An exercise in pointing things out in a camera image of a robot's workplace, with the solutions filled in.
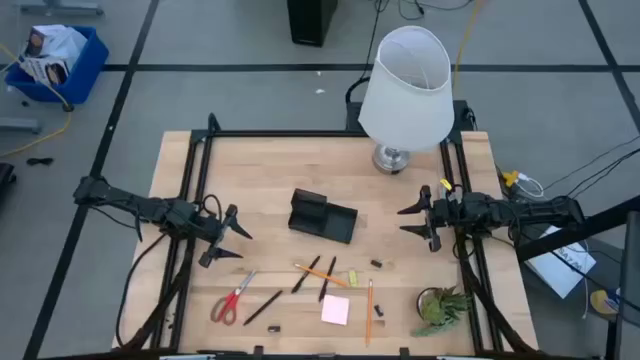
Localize blue plastic bin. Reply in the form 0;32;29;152
3;24;110;106

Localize pink sticky note pad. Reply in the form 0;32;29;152
320;293;351;327

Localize white shade silver table lamp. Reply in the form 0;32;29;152
357;24;456;175

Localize white printed package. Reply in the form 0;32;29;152
19;55;71;86
22;23;89;64

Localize grey metal table foot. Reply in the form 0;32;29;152
0;117;42;135
18;0;105;17

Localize yellow hanging cable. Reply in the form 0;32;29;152
0;42;75;159
451;0;487;94

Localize white printed cardboard box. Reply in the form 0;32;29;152
524;224;598;300

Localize grey metal post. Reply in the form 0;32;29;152
618;209;640;360

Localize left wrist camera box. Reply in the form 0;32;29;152
197;218;224;242

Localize yellow round object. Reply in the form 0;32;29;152
589;288;621;317

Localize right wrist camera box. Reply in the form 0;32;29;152
442;197;469;224

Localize black aluminium table frame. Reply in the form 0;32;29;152
112;112;539;360

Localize black metal beam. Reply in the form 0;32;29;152
514;194;640;263

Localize black mesh desk organizer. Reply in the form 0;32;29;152
287;188;359;245

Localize black left camera cable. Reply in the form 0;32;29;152
198;193;224;224

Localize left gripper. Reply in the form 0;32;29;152
197;203;254;269

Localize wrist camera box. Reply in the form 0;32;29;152
442;197;469;224
197;218;224;242

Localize white cable loop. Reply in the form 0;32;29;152
517;172;545;199

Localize red handled scissors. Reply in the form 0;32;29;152
210;269;258;327

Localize black computer tower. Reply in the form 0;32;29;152
286;0;339;49

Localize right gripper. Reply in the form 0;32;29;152
396;184;444;254

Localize potted green succulent plant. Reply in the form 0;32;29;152
410;284;474;338

